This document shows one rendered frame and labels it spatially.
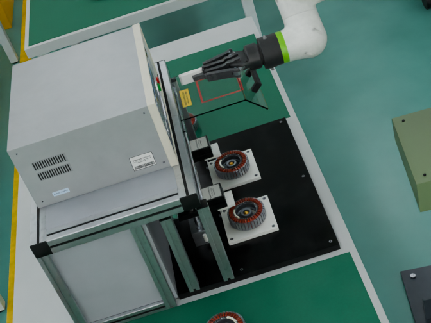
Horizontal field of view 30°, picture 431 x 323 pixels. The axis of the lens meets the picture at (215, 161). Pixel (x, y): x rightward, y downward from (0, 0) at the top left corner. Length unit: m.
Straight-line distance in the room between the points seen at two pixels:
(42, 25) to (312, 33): 1.93
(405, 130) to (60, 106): 1.02
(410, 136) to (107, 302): 1.00
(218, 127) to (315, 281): 0.82
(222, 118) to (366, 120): 1.21
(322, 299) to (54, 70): 0.97
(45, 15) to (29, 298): 1.85
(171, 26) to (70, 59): 2.82
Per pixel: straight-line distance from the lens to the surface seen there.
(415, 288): 3.11
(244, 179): 2.52
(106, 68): 2.21
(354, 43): 4.46
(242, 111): 2.85
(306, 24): 2.28
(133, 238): 2.09
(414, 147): 2.39
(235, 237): 2.34
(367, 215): 3.42
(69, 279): 2.18
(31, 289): 2.53
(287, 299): 2.19
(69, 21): 3.87
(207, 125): 2.84
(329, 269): 2.23
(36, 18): 4.02
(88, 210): 2.09
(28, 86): 2.29
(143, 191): 2.07
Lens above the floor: 2.39
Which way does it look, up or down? 38 degrees down
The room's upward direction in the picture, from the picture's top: 19 degrees counter-clockwise
